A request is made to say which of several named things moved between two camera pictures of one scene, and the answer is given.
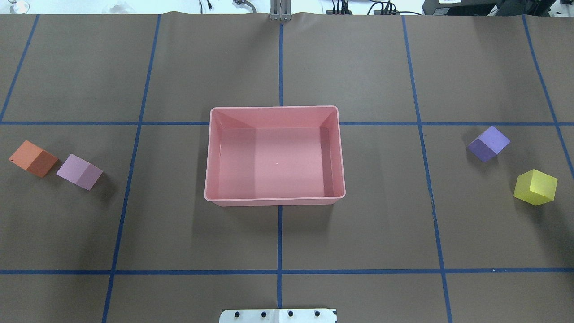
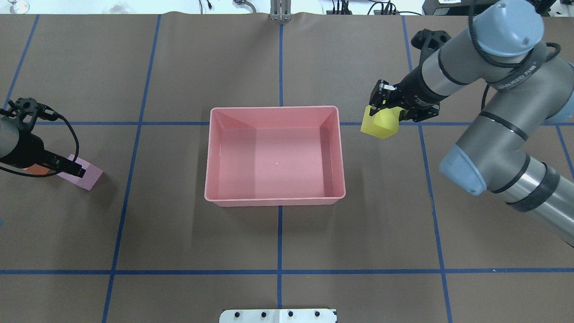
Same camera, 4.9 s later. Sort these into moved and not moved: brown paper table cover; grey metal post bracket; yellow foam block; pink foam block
Moved: yellow foam block
Not moved: pink foam block; brown paper table cover; grey metal post bracket
